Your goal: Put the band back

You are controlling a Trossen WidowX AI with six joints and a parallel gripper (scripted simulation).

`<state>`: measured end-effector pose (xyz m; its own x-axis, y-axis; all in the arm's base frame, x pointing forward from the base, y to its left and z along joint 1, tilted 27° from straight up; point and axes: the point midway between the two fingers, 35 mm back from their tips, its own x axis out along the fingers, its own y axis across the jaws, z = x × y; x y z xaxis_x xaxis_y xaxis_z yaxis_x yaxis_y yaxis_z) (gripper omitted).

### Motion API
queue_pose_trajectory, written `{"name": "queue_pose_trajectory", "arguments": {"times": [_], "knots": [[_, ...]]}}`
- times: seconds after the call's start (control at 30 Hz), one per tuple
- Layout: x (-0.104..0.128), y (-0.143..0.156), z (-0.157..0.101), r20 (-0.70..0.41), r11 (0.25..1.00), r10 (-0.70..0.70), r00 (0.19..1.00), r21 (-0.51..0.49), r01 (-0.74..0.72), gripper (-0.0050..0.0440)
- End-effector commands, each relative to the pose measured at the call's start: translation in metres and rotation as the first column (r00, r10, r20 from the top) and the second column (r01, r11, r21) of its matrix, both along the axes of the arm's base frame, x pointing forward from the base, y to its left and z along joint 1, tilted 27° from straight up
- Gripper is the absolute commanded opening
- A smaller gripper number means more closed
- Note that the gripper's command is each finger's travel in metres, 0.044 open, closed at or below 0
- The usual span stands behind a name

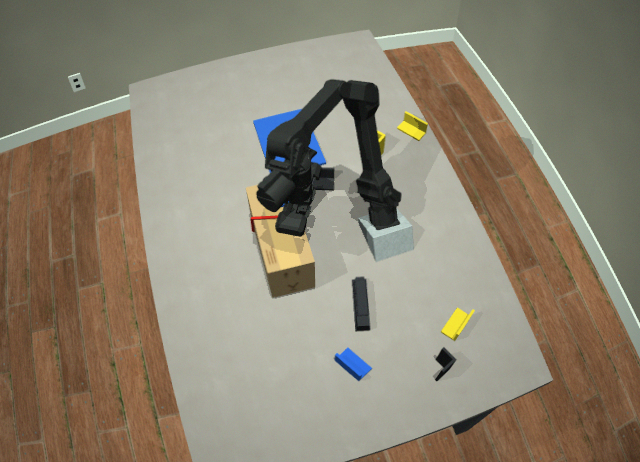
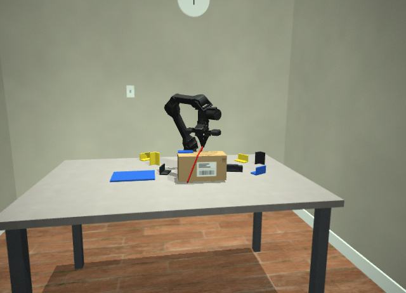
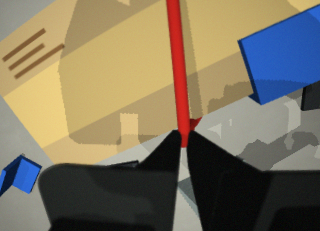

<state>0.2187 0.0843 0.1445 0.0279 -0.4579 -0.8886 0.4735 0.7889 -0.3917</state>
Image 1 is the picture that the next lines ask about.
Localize tan cardboard box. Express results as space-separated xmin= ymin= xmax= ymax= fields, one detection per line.
xmin=246 ymin=185 xmax=315 ymax=298

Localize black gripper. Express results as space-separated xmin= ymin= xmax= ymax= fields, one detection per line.
xmin=275 ymin=162 xmax=322 ymax=237

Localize blue flat rectangular slab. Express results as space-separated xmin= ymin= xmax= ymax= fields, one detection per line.
xmin=253 ymin=109 xmax=326 ymax=165

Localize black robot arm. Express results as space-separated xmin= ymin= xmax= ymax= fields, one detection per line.
xmin=256 ymin=79 xmax=401 ymax=230

